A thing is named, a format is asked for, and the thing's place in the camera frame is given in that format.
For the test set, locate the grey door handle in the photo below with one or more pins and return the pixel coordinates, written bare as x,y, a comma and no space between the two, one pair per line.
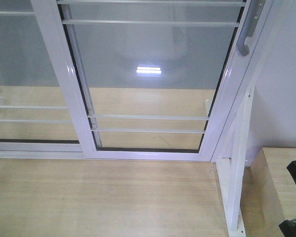
251,20

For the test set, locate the light wooden block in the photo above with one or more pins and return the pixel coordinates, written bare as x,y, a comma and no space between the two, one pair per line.
275,187

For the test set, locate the fixed white glass panel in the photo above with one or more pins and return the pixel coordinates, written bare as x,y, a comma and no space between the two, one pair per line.
32,104

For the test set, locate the white support bracket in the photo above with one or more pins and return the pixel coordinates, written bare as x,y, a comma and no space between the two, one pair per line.
230,171

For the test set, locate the white outer door frame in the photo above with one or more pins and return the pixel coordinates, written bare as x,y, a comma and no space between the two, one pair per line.
230,114

